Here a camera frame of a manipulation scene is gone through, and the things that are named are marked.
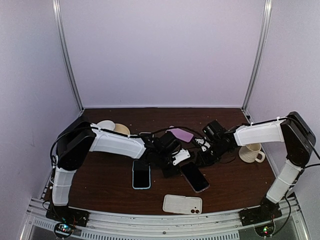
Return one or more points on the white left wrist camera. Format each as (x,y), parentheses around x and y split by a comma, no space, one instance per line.
(180,156)

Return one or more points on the right aluminium frame post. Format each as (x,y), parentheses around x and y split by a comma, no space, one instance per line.
(264,30)

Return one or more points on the beige ceramic plate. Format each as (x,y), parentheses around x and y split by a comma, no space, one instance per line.
(122,129)

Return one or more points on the light blue phone case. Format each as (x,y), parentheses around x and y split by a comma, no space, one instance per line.
(141,177)

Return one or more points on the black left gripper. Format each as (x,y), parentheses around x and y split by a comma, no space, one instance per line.
(176,171)

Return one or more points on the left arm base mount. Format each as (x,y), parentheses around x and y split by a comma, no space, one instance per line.
(67,219)

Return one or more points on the white small bowl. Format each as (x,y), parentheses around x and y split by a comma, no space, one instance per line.
(107,124)

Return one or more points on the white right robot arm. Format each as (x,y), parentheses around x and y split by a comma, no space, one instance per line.
(290,138)

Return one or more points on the aluminium front rail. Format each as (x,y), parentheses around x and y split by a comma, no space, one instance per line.
(225,225)

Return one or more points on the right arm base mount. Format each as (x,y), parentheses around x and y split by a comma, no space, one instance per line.
(262,217)

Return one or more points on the cream case under stack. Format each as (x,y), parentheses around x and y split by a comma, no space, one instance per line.
(183,205)

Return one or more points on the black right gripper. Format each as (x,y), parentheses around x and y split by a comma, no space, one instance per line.
(204,161)

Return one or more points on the purple phone bottom of stack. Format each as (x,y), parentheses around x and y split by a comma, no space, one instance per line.
(181,134)

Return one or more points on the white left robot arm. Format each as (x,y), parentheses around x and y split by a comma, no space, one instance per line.
(70,150)

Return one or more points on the left aluminium frame post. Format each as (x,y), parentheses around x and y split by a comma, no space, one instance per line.
(65,53)

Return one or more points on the dark phone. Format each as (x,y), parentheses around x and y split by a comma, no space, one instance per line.
(195,176)

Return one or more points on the clear magsafe phone case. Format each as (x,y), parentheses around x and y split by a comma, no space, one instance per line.
(203,188)

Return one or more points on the aluminium frame post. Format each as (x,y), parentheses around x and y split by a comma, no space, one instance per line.
(65,53)
(264,30)

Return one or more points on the cream ribbed mug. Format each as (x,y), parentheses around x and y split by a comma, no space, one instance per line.
(252,153)

